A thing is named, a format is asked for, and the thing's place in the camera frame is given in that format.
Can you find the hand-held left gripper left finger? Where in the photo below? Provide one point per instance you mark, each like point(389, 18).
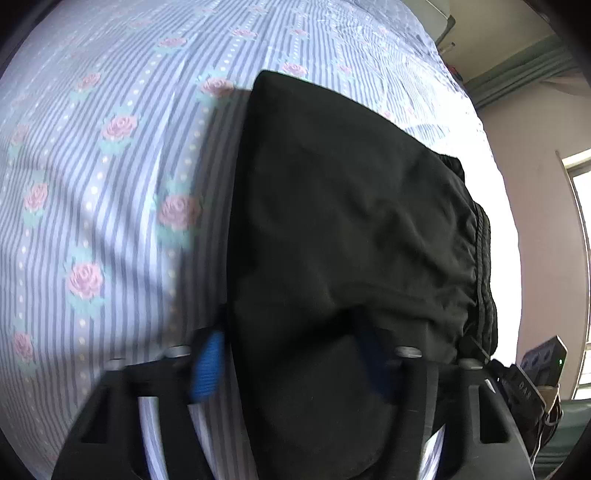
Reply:
point(207, 369)

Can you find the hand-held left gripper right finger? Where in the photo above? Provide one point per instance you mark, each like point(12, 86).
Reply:
point(415, 397)

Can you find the black pants with white logo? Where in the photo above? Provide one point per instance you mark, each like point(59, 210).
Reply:
point(351, 230)

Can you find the window with metal grille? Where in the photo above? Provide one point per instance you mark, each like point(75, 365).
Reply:
point(579, 277)

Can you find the blue floral striped bed duvet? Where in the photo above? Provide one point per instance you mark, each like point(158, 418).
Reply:
point(115, 161)

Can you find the green curtain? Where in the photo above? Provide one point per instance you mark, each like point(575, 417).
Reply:
point(512, 69)

